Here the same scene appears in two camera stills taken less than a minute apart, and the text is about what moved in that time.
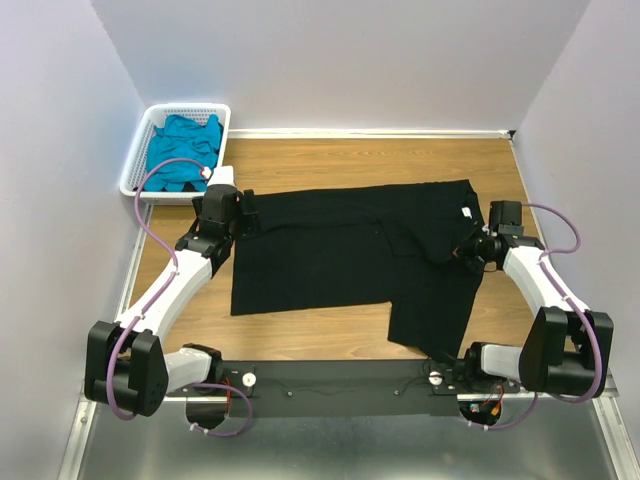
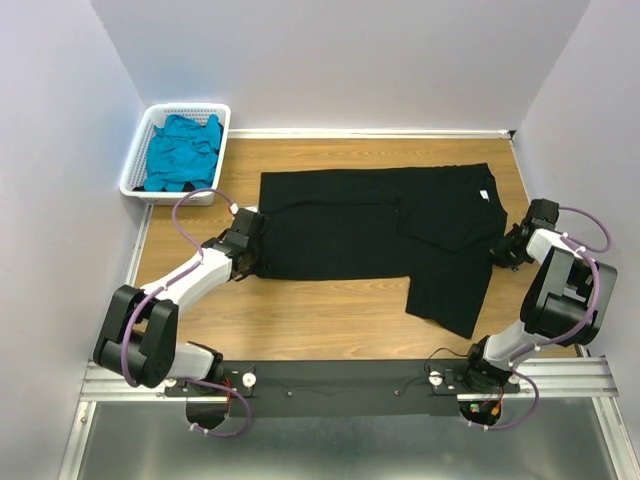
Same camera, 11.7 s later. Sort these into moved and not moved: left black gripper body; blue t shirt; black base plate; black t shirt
Moved: left black gripper body; black t shirt
Not moved: blue t shirt; black base plate
